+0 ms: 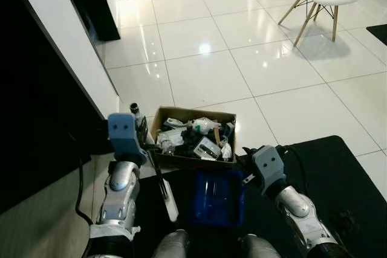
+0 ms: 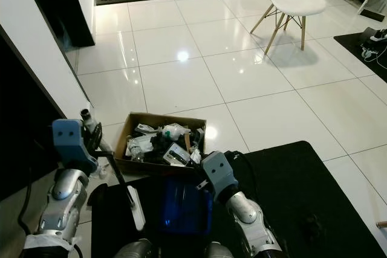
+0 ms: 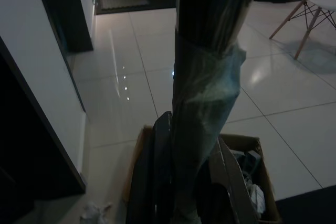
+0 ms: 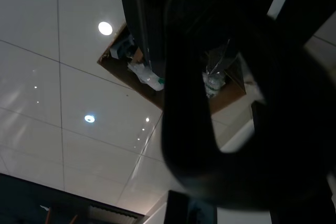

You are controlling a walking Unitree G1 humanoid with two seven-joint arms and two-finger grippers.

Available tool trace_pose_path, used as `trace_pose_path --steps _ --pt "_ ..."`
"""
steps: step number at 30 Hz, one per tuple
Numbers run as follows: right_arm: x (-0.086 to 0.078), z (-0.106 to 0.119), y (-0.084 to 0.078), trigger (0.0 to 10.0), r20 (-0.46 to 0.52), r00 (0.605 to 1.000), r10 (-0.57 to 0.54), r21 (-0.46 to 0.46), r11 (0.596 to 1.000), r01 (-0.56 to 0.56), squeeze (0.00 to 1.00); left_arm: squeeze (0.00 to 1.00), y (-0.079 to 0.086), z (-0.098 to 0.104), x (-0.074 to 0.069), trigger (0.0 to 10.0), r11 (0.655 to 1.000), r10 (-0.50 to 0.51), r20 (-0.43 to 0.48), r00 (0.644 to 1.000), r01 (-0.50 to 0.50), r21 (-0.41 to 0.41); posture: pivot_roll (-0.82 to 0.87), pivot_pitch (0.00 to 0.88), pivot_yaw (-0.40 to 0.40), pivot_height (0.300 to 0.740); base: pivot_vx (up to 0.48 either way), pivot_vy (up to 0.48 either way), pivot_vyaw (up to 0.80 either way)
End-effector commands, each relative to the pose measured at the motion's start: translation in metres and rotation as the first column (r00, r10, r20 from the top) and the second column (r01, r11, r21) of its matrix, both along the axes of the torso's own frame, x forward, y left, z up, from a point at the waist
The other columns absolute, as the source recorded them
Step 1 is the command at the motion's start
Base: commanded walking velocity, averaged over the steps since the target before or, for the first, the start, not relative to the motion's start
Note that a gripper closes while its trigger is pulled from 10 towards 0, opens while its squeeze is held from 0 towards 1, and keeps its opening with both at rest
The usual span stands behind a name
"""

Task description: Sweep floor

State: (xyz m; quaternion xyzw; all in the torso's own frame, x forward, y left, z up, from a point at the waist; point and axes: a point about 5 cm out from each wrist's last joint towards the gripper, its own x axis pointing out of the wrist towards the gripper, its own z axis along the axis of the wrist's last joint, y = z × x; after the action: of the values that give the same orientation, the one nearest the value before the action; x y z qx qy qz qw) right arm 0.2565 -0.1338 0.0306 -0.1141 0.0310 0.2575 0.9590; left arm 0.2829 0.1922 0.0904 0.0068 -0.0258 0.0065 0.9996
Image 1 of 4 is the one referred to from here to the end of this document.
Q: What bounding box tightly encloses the blue plastic dustpan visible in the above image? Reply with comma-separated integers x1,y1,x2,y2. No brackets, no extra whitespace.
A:
192,169,245,228

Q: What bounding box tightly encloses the black-handled broom with white head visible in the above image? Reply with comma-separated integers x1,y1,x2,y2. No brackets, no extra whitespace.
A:
130,103,180,223

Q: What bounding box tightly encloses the large black floor mat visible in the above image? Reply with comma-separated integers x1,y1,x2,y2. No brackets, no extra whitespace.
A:
136,135,387,258

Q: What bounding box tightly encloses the small black floor mat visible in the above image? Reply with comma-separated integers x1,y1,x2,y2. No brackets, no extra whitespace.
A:
366,24,387,45

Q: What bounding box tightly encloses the crumpled clear plastic bottle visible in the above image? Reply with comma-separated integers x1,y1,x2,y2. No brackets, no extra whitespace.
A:
156,134,180,155

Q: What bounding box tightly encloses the cardboard box of trash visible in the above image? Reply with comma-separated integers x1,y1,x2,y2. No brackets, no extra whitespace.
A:
149,106,238,169

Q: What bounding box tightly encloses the white printed packet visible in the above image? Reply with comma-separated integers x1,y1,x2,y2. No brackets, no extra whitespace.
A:
195,137,223,161

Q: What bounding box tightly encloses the robot right leg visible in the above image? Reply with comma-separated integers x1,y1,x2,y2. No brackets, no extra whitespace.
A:
239,234,284,258

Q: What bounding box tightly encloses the robot leg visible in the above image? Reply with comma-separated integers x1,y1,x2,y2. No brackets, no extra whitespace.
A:
151,229,193,258
239,234,284,258

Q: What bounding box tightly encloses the robot left leg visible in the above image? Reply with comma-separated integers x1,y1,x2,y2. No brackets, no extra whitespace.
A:
151,229,193,258

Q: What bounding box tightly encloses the black cabinet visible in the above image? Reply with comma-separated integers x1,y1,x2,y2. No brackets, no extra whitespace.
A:
0,0,117,213

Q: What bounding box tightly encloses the black glass door panel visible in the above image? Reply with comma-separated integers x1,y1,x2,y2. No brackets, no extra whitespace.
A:
56,0,122,43

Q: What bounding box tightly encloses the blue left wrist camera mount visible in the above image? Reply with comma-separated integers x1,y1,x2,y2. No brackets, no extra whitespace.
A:
108,113,149,166

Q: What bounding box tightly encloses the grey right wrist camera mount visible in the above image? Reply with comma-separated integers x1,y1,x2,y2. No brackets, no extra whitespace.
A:
250,144,288,196

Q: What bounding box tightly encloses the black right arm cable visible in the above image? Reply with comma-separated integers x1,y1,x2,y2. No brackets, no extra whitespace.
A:
279,144,310,193

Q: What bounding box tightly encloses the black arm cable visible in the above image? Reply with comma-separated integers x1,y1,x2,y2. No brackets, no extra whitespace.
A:
74,148,96,220
279,144,310,193

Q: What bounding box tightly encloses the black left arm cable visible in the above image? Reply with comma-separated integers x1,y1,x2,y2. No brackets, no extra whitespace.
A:
74,148,96,220

